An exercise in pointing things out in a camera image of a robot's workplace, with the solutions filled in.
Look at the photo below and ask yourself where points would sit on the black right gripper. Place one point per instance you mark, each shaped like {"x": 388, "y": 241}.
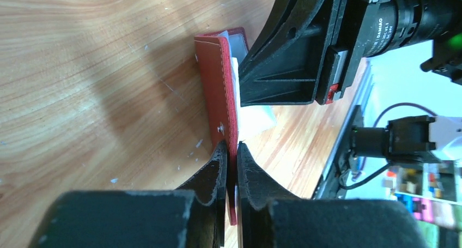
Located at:
{"x": 308, "y": 50}

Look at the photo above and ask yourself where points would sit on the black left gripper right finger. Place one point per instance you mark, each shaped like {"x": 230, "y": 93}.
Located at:
{"x": 271, "y": 216}

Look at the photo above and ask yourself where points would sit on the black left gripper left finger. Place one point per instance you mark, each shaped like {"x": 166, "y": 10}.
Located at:
{"x": 192, "y": 215}

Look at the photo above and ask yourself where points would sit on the red leather card holder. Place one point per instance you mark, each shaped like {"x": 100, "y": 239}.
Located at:
{"x": 219, "y": 55}

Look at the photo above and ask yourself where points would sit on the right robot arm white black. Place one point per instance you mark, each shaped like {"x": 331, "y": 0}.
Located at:
{"x": 401, "y": 23}

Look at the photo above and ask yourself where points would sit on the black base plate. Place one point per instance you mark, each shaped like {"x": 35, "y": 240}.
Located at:
{"x": 337, "y": 168}

